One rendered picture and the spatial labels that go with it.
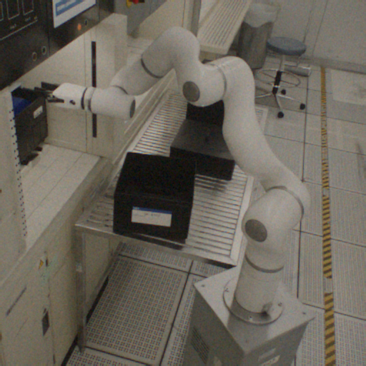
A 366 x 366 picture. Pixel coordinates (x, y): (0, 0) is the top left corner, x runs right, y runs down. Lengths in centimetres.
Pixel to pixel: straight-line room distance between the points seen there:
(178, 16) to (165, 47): 183
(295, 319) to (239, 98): 70
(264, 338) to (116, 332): 105
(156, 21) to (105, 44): 151
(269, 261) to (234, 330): 25
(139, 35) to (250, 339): 227
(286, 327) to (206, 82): 78
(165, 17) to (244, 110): 196
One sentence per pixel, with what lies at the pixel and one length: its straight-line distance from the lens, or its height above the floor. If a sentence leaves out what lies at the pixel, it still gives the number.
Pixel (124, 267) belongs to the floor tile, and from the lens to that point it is 261.
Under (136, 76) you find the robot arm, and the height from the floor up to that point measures 135.
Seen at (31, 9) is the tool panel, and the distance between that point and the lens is 123.
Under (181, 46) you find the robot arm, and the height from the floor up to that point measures 148.
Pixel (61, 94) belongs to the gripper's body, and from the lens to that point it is 158.
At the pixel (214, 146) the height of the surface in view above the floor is 86.
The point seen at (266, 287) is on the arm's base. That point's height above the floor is 89.
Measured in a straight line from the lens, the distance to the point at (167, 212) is 159.
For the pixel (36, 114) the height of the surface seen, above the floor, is 107.
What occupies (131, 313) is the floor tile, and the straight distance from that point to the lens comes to 241.
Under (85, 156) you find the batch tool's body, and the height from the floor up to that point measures 87.
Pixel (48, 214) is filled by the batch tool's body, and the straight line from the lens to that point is 160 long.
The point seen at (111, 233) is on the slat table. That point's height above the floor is 76.
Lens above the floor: 189
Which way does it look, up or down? 35 degrees down
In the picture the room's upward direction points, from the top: 7 degrees clockwise
